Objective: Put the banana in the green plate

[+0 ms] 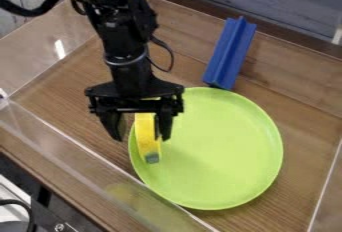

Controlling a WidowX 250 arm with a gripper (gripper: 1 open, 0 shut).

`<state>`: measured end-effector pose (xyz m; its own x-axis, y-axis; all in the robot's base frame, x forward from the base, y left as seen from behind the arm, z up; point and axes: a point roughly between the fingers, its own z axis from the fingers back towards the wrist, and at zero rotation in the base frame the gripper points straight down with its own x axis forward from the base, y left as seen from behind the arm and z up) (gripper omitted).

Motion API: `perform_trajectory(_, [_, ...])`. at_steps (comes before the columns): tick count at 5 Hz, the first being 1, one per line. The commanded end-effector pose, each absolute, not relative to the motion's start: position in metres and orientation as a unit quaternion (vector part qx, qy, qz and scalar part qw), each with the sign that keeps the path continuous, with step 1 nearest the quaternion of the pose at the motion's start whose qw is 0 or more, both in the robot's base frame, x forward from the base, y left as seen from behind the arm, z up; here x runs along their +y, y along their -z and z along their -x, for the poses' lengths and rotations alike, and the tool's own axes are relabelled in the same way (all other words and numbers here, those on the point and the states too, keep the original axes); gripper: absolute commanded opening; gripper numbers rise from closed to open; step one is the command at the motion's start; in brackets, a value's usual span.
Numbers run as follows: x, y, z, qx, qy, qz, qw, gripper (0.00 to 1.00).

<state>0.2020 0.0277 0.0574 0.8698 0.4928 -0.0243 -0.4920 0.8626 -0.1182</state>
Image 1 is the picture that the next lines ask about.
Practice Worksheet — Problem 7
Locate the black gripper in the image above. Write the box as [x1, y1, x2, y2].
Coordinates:
[84, 78, 184, 142]

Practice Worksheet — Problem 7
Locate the yellow toy banana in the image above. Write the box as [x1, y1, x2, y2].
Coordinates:
[134, 112, 162, 164]

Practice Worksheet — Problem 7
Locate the green round plate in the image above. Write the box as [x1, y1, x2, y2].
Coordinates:
[128, 87, 283, 210]

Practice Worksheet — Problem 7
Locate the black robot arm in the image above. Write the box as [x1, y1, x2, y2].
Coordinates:
[0, 0, 184, 140]

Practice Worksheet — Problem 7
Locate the blue plastic block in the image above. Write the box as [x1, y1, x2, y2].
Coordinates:
[202, 16, 256, 90]

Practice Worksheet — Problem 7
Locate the black device under table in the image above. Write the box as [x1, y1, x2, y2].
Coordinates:
[0, 189, 104, 232]

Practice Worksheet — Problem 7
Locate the clear acrylic enclosure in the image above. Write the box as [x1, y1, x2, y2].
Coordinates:
[0, 3, 342, 232]

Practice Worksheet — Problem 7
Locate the black cable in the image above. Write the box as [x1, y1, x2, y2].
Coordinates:
[0, 198, 37, 232]

